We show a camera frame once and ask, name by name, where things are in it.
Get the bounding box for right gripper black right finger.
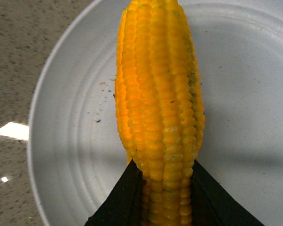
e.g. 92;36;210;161
191;161;263;226

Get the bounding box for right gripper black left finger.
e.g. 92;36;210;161
85;160;143;226

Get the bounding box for yellow corn cob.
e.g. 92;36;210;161
115;0;205;226

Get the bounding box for light blue plastic plate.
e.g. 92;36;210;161
28;0;283;226

